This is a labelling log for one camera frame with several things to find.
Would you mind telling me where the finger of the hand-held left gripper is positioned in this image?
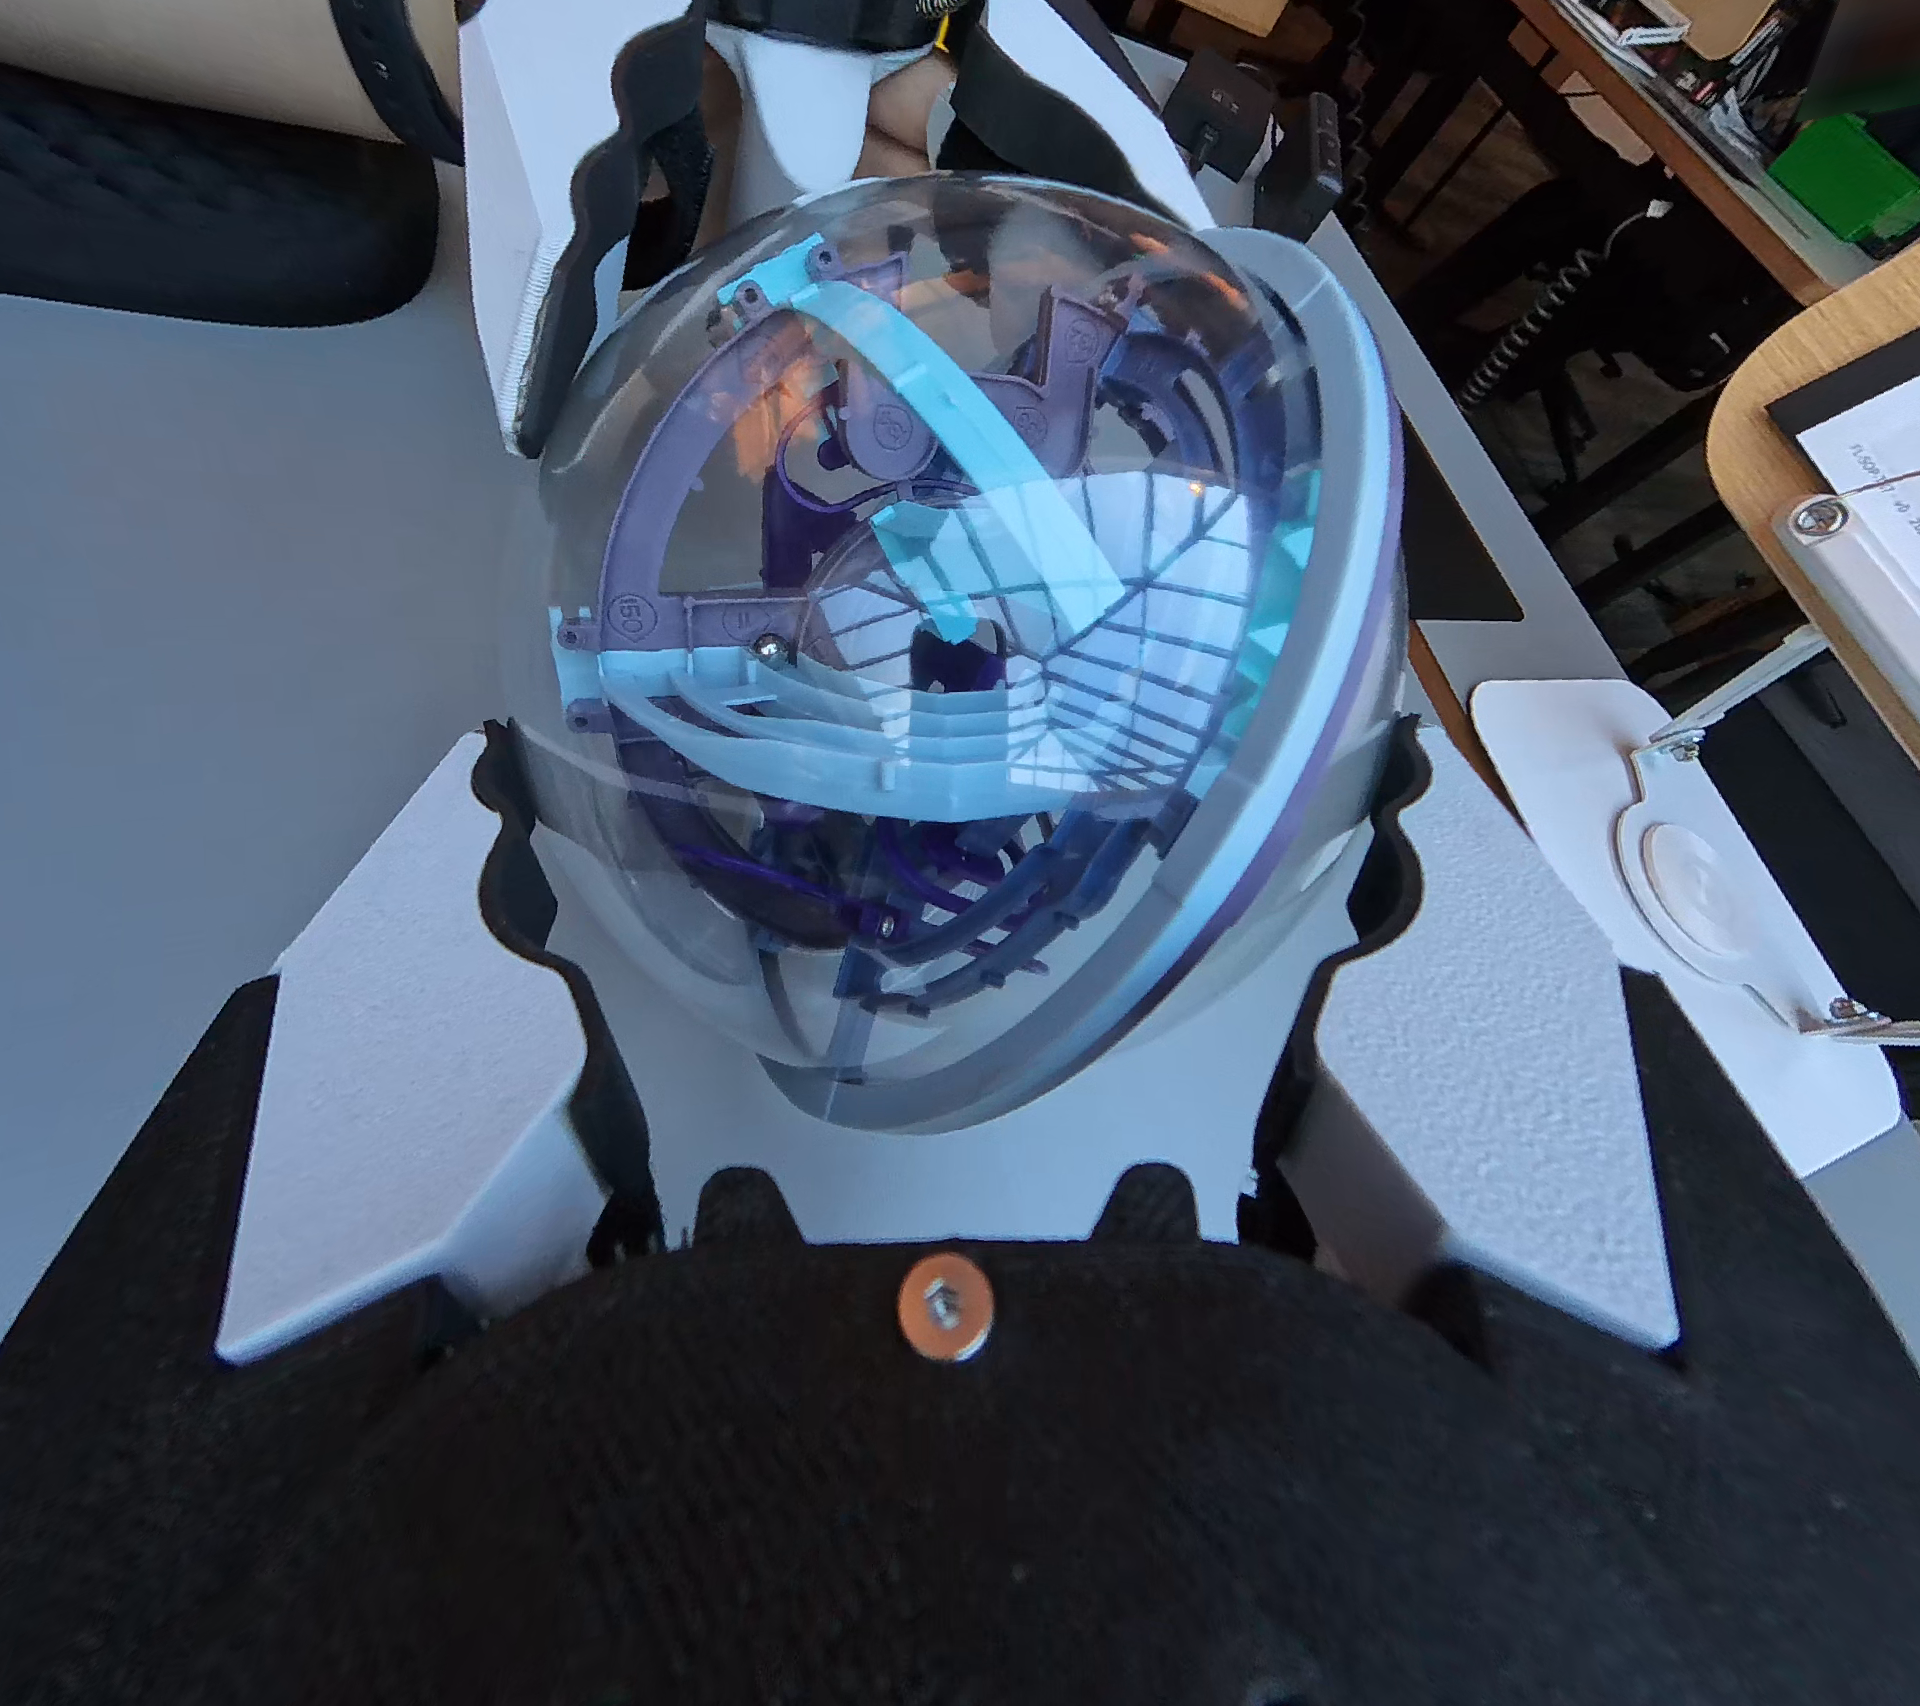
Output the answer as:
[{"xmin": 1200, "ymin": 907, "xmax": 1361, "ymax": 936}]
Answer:
[
  {"xmin": 930, "ymin": 0, "xmax": 1207, "ymax": 227},
  {"xmin": 455, "ymin": 0, "xmax": 718, "ymax": 464}
]

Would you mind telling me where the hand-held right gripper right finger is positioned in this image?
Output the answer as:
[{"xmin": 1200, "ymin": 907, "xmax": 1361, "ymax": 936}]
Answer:
[{"xmin": 1242, "ymin": 713, "xmax": 1681, "ymax": 1353}]

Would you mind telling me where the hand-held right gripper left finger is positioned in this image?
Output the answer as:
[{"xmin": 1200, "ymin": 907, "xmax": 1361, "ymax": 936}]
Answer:
[{"xmin": 216, "ymin": 718, "xmax": 667, "ymax": 1367}]

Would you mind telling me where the clear plastic maze ball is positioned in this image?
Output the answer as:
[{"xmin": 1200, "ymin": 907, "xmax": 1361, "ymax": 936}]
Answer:
[{"xmin": 517, "ymin": 172, "xmax": 1413, "ymax": 1139}]

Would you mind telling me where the person's left hand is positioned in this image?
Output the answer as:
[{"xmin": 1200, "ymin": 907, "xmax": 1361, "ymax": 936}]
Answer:
[{"xmin": 866, "ymin": 70, "xmax": 966, "ymax": 179}]

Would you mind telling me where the black power adapter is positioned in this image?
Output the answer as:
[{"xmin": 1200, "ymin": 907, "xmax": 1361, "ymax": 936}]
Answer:
[
  {"xmin": 1170, "ymin": 49, "xmax": 1281, "ymax": 183},
  {"xmin": 1256, "ymin": 90, "xmax": 1348, "ymax": 242}
]

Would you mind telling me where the black wristband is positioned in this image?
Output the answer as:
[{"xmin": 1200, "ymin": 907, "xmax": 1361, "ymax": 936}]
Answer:
[{"xmin": 323, "ymin": 0, "xmax": 470, "ymax": 166}]

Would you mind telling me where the wooden board document stand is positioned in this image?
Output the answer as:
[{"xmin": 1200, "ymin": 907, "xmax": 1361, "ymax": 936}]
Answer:
[{"xmin": 1466, "ymin": 242, "xmax": 1920, "ymax": 1181}]

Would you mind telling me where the black wrist rest pad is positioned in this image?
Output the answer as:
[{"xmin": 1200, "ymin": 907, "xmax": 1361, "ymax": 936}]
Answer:
[{"xmin": 0, "ymin": 63, "xmax": 441, "ymax": 328}]

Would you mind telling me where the black desk mat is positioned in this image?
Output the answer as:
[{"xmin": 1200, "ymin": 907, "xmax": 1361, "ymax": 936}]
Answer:
[{"xmin": 1386, "ymin": 446, "xmax": 1529, "ymax": 628}]

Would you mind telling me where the wooden desk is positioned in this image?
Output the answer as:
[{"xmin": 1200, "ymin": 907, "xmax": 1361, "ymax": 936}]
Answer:
[{"xmin": 1296, "ymin": 0, "xmax": 1855, "ymax": 306}]

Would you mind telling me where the printed instruction sheet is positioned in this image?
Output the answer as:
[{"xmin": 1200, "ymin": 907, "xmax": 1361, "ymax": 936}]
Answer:
[{"xmin": 1792, "ymin": 387, "xmax": 1920, "ymax": 688}]

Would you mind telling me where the green storage bin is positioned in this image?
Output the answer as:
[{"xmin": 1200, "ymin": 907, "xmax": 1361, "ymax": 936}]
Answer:
[{"xmin": 1766, "ymin": 108, "xmax": 1920, "ymax": 257}]

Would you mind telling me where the black coiled cable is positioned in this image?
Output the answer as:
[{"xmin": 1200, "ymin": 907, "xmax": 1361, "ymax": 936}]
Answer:
[{"xmin": 1458, "ymin": 237, "xmax": 1611, "ymax": 407}]

